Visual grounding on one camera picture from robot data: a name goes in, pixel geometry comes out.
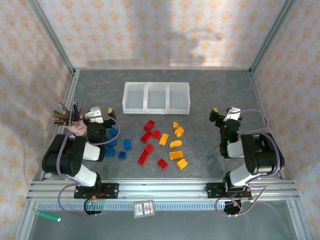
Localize long red lego brick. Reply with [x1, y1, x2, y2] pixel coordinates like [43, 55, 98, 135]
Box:
[140, 131, 154, 143]
[136, 151, 150, 166]

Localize long yellow lego brick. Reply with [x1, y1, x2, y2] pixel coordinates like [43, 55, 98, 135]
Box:
[169, 150, 185, 161]

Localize pink pencil cup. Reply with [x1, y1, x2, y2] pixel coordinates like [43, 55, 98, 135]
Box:
[64, 118, 89, 137]

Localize green coloured pencil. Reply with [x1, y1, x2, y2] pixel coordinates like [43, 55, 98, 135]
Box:
[59, 101, 72, 118]

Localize yellow coloured pencil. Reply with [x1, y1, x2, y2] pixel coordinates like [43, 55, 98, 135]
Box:
[52, 111, 70, 120]

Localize small printed card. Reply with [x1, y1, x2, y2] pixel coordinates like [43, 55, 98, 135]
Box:
[133, 200, 156, 219]

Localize green marker pen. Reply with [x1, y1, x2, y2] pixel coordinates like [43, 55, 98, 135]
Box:
[33, 209, 62, 223]

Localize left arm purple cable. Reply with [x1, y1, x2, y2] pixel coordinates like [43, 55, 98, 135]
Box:
[56, 115, 121, 219]

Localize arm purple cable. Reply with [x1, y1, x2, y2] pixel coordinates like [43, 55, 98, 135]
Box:
[56, 115, 121, 219]
[216, 109, 282, 218]

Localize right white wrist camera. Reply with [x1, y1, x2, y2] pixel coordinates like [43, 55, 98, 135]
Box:
[223, 106, 243, 123]

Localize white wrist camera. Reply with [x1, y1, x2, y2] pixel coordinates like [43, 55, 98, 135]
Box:
[223, 106, 243, 123]
[84, 106, 104, 124]

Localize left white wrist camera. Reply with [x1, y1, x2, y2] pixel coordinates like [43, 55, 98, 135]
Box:
[84, 106, 104, 124]

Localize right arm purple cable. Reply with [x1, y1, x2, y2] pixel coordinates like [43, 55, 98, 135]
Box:
[216, 109, 282, 218]

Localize aluminium side rail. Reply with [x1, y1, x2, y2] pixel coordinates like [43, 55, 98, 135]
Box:
[41, 71, 81, 181]
[249, 71, 286, 181]

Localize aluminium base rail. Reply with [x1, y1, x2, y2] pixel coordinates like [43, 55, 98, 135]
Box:
[26, 178, 300, 202]

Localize grey slotted cable duct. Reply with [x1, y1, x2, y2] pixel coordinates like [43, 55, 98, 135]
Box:
[36, 201, 227, 212]

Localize aluminium frame post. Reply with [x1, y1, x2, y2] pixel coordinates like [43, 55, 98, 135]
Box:
[26, 0, 77, 76]
[249, 0, 297, 76]

